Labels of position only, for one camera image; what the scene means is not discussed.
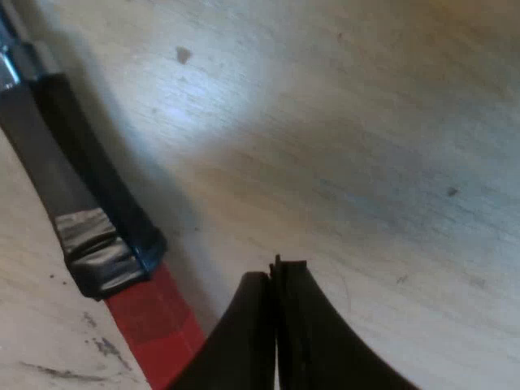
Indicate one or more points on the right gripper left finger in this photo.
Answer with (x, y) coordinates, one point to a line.
(239, 345)

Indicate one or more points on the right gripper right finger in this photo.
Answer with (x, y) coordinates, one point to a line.
(321, 345)

